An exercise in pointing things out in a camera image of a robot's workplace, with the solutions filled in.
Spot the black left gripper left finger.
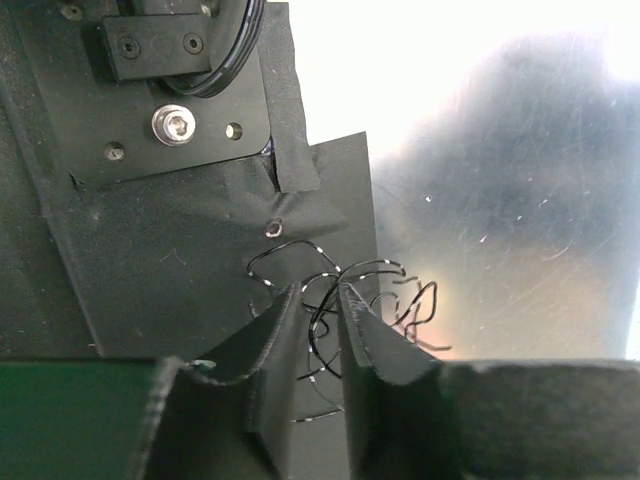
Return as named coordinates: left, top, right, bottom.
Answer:
left=132, top=284, right=303, bottom=479

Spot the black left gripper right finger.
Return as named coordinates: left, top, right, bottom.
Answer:
left=338, top=284, right=639, bottom=479

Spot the dark cable bundle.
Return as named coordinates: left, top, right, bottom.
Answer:
left=247, top=239, right=454, bottom=424

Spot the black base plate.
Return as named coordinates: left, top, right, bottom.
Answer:
left=1, top=1, right=377, bottom=357

